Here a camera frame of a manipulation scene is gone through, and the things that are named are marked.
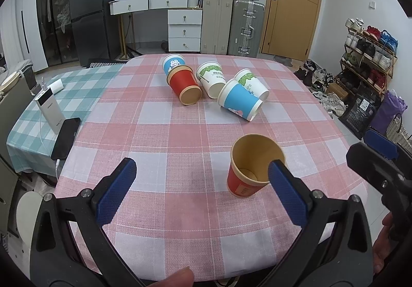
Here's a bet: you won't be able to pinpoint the blue white rabbit paper cup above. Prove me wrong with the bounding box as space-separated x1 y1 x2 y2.
162 54 186 76

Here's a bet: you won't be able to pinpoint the rows of assorted shoes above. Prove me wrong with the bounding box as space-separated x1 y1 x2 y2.
340 18 399 94

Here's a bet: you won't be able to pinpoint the blue paper cup pink print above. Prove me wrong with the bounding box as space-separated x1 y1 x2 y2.
217 79 264 123

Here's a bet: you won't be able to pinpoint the woven basket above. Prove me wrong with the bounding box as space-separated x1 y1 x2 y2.
385 113 412 150

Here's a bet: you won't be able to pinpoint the plain red paper cup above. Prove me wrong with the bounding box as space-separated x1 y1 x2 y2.
166 65 203 106

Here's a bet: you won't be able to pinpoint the white green paper cup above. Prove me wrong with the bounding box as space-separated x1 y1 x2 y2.
196 62 227 99
233 68 270 103

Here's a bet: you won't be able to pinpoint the dark grey refrigerator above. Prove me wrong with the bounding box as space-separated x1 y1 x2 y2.
68 0 123 67

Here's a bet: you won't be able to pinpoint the person's right hand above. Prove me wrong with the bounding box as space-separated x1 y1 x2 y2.
373 212 412 275

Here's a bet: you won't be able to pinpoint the white drawer unit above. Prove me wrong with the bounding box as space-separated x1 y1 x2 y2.
167 9 203 53

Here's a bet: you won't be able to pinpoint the beige suitcase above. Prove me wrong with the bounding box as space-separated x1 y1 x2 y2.
200 0 234 56

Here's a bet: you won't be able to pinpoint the black white striped mat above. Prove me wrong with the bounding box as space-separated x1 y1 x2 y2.
88 58 129 69

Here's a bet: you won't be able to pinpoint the small white box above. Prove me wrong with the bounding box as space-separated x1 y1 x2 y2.
47 79 65 94

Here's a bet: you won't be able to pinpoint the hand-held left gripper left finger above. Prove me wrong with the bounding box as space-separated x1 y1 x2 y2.
30 157 146 287

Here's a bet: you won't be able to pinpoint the green checked tablecloth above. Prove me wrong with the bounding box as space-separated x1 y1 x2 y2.
6 63 127 175

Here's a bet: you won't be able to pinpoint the wooden door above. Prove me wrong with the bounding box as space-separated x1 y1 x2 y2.
259 0 325 62

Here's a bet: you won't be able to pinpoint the wooden shoe rack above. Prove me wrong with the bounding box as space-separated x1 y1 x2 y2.
335 18 398 96

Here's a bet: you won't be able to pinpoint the pink checked tablecloth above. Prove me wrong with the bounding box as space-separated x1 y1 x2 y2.
53 54 368 282

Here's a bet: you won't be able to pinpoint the white power bank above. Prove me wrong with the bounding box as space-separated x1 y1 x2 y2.
35 88 65 133

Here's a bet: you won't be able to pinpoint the pile of scattered shoes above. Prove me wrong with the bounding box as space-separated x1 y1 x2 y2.
273 56 349 117

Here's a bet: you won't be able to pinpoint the white dressing desk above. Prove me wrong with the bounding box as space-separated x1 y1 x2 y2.
108 0 203 60

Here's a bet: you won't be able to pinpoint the person's left hand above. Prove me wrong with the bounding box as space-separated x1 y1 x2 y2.
144 266 195 287

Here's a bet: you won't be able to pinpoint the black shopping bag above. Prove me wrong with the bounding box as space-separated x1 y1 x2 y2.
339 83 383 140

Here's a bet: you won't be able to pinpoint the red paper cup yellow label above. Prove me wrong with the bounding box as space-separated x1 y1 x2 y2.
227 134 286 199

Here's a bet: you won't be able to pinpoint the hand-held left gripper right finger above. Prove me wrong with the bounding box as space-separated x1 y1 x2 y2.
257 159 374 287

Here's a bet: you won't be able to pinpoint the purple bag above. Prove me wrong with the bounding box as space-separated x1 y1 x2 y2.
370 90 408 136

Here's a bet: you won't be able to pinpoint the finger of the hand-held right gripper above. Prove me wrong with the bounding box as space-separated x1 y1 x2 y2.
346 142 407 185
364 129 412 165

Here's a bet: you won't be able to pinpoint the glass door cabinet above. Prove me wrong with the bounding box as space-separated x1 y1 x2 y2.
35 0 80 67

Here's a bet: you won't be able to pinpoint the silver suitcase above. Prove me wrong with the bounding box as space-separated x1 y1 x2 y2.
227 0 266 58

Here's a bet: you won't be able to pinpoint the black smartphone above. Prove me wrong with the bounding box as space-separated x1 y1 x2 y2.
51 117 82 160

